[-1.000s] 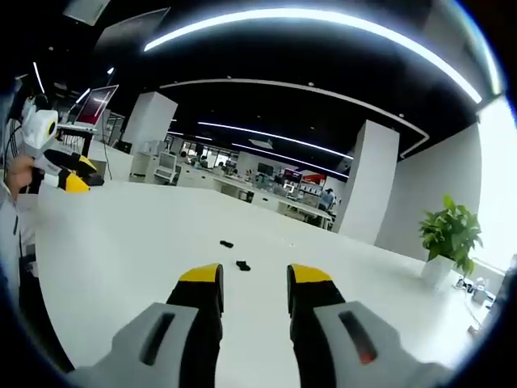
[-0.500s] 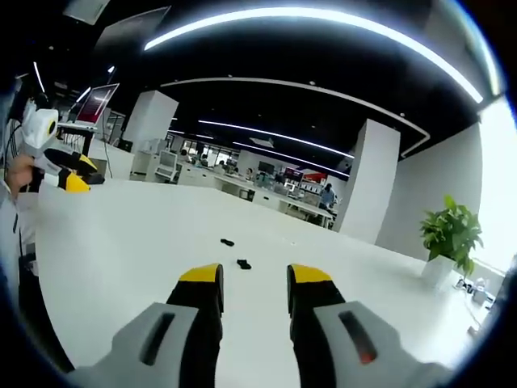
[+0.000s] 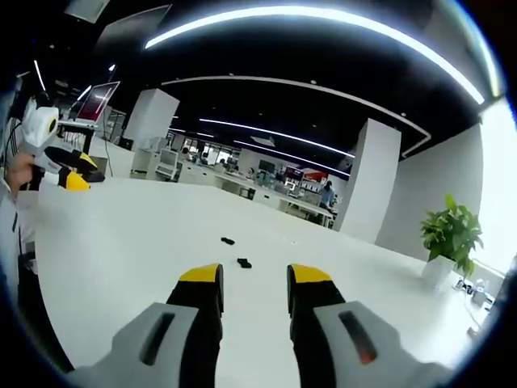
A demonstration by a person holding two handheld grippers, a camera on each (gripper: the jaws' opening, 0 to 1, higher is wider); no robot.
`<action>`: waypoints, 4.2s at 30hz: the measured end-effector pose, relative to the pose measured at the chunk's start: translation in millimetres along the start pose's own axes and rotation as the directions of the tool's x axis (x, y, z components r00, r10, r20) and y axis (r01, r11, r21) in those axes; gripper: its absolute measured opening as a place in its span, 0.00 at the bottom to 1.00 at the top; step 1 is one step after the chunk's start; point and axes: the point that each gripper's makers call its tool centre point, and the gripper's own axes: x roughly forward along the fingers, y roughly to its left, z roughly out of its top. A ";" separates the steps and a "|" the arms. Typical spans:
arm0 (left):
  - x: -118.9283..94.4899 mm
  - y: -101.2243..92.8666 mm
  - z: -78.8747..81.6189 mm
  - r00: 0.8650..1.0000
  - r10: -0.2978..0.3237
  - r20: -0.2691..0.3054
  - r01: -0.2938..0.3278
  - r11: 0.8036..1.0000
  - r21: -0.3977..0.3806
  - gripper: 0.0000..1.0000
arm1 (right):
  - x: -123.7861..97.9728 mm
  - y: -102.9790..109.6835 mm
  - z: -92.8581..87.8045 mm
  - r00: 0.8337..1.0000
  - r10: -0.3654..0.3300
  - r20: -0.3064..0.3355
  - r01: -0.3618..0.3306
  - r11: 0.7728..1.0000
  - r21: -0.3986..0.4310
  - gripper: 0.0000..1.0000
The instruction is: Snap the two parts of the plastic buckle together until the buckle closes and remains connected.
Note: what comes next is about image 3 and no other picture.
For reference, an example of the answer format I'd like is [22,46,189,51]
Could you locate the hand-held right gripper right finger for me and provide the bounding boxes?
[287,264,456,388]

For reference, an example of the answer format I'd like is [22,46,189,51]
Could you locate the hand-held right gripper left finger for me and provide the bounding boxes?
[68,263,225,388]

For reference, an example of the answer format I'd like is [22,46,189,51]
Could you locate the person's left hand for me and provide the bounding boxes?
[6,152,38,199]

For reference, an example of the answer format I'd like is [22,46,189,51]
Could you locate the red monitor screen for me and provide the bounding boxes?
[75,81,121,123]

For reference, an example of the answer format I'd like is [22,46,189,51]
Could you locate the person's white shirt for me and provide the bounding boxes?
[0,179,38,284]

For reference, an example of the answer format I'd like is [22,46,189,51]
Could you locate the white square pillar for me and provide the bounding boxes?
[122,88,181,153]
[336,117,403,246]

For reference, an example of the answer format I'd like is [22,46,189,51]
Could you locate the white plant pot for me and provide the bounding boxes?
[421,255,458,290]

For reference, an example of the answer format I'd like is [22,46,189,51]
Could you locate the white office desks row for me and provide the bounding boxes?
[129,147,338,230]

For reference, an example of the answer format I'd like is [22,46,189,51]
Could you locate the green potted plant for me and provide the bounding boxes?
[418,194,485,279]

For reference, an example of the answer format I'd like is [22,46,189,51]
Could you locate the small items on table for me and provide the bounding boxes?
[454,276,500,314]

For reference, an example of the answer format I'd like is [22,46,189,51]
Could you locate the black cable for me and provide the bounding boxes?
[2,116,22,167]

